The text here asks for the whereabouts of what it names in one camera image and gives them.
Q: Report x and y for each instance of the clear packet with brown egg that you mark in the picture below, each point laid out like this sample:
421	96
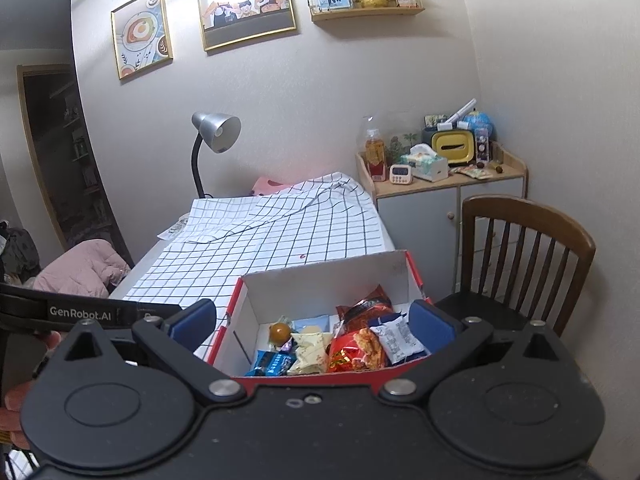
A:
280	331

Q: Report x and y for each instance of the flat printed packet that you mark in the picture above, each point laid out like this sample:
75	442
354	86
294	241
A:
475	172

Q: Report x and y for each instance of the light blue snack packet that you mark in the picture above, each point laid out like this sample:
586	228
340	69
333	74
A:
315	322

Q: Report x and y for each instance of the wooden top side cabinet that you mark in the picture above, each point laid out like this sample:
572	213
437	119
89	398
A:
415	210

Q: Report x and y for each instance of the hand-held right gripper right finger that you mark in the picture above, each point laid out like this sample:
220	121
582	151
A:
432	325

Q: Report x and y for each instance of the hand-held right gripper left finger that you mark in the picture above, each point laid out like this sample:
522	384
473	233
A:
192	322

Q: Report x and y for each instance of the framed food picture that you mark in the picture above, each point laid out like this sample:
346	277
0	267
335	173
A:
142	35

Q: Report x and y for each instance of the grey desk lamp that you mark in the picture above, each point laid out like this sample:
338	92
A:
217	130

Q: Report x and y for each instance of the pale yellow snack packet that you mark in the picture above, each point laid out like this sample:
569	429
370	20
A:
312	347

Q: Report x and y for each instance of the crumpled printed paper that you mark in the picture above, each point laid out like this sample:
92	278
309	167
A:
175	227

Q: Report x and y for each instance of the green white tissue pack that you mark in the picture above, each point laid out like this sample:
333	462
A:
425	165

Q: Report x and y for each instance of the pink pouch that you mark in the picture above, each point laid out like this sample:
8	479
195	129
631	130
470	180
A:
267	184

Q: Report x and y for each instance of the dark clothing pile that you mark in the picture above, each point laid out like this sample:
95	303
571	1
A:
15	255

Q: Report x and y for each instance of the wooden wall shelf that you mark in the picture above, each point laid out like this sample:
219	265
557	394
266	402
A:
367	12

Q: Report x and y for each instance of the dark bookshelf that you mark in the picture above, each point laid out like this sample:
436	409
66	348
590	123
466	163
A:
65	160

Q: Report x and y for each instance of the white checkered tablecloth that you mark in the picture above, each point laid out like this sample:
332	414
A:
280	240

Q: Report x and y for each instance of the red snack bag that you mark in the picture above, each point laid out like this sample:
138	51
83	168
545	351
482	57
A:
350	355

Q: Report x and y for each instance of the red cardboard box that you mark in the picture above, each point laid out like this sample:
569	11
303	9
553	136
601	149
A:
320	285

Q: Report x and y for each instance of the orange drink bottle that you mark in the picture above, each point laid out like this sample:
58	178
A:
375	152

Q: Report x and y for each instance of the brown foil snack packet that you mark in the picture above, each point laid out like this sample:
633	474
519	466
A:
367	305

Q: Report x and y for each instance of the yellow tissue holder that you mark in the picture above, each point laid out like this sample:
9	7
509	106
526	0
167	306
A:
452	147

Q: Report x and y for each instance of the brown wooden chair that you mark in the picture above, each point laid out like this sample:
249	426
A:
525	210

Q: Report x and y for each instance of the person's left hand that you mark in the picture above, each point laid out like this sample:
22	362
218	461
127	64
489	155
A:
12	415

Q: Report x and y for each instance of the white blue snack packet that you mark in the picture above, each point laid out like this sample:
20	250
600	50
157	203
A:
400	340

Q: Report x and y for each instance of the white tube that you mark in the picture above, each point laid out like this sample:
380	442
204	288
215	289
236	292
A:
460	112

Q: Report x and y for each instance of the framed cartoon wall poster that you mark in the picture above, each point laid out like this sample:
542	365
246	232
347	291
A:
245	5

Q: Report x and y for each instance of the white kitchen timer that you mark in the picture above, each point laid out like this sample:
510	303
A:
400	174

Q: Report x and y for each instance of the pink padded jacket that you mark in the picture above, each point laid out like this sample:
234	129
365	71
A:
80	265

